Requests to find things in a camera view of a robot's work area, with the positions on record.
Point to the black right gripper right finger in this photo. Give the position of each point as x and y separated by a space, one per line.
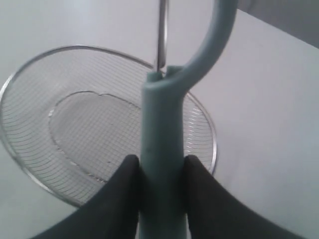
213 213

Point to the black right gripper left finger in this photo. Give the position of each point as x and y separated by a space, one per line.
113 213

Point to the teal handled peeler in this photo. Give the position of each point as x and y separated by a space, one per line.
162 214

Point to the oval metal mesh basket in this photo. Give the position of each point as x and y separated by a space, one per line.
70 115

